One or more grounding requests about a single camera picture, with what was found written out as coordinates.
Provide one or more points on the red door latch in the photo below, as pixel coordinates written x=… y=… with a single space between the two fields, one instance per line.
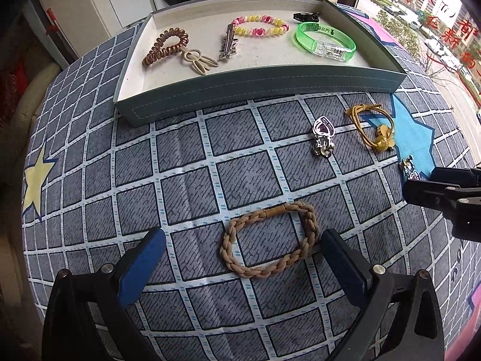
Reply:
x=53 y=20

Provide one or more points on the beige rabbit hair clip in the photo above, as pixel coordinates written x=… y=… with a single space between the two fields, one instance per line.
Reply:
x=199 y=60

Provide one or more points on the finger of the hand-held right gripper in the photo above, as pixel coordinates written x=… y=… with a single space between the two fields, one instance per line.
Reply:
x=454 y=176
x=424 y=193

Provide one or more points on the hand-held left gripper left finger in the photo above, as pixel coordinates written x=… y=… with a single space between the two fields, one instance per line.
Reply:
x=142 y=261

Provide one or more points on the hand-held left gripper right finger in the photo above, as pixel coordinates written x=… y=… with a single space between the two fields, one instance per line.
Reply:
x=344 y=267

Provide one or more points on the checked star tablecloth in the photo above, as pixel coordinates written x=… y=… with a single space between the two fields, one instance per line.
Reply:
x=188 y=180

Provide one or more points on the silver metal hair clip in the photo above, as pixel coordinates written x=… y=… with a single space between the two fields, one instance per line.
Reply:
x=228 y=43

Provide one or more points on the red cushion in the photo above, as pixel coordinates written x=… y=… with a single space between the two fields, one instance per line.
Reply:
x=11 y=86

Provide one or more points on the grey-blue shallow tray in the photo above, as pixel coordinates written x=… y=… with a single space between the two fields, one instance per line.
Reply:
x=263 y=67

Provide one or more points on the black claw clip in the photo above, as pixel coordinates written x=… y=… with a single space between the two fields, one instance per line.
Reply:
x=306 y=17

